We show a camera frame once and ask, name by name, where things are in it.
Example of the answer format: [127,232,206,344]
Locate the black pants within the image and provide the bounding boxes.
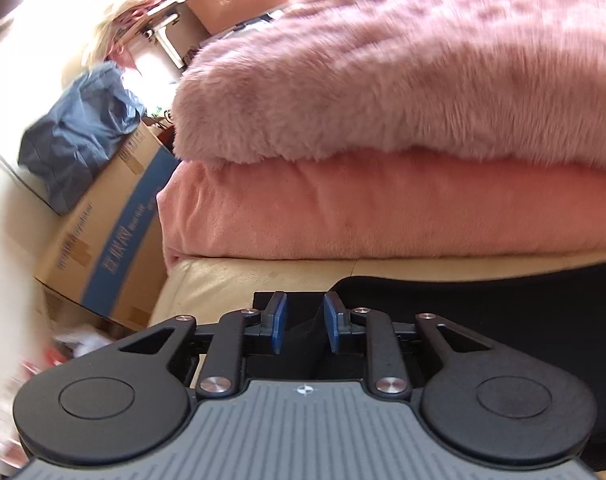
[244,258,606,470]

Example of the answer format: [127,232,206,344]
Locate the cream leather sofa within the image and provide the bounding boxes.
[148,250,606,325]

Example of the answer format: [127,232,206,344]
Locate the cardboard box blue stripe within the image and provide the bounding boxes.
[34,125,178,330]

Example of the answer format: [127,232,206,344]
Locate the salmon pink cushion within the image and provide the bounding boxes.
[158,151,606,263]

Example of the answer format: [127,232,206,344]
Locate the dark blue cloth bundle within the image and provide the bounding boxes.
[18,61,146,214]

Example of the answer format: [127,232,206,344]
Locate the fluffy pink blanket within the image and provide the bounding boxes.
[172,0,606,168]

